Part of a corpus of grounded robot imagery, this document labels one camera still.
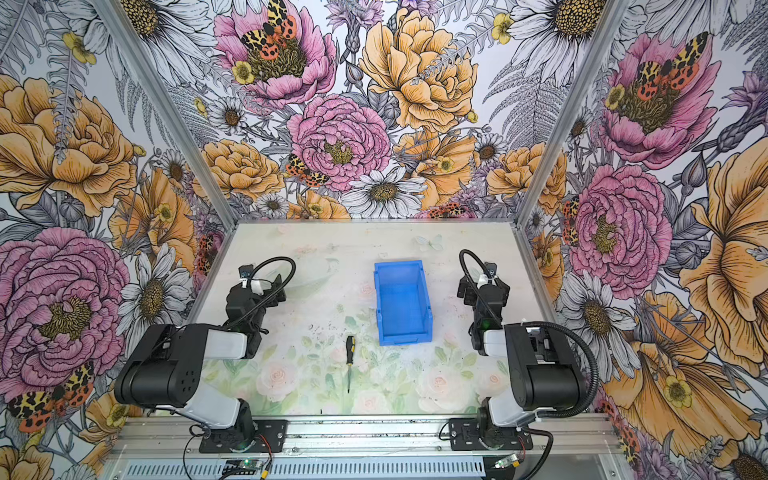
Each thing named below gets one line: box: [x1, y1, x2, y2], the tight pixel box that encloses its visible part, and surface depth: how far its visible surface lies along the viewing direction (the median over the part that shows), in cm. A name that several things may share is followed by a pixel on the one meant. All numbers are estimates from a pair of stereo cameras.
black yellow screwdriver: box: [346, 335, 356, 394], surface depth 89 cm
